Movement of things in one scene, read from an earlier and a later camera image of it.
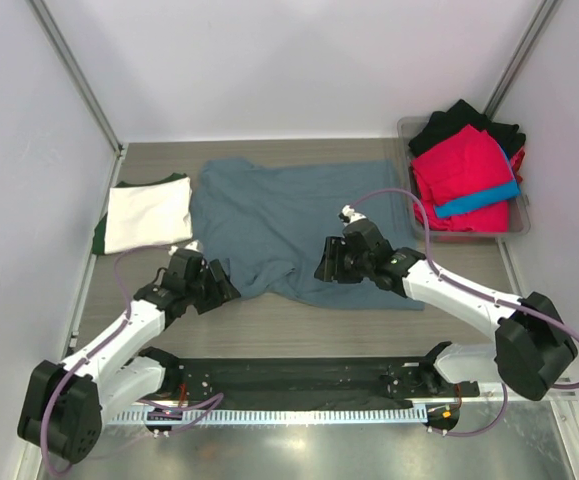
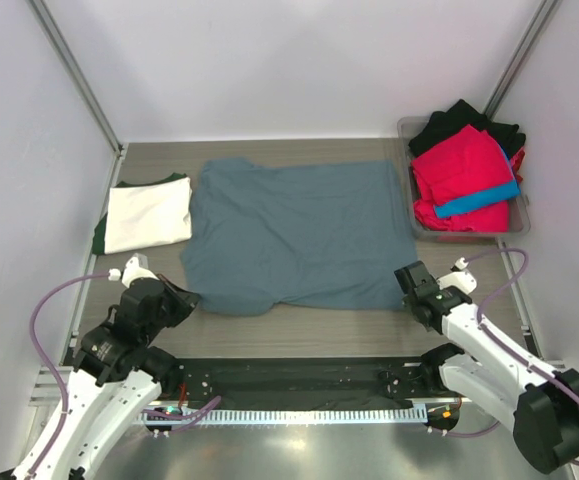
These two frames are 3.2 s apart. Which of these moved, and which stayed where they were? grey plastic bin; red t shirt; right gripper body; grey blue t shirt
Moved: right gripper body
Stayed: red t shirt; grey blue t shirt; grey plastic bin
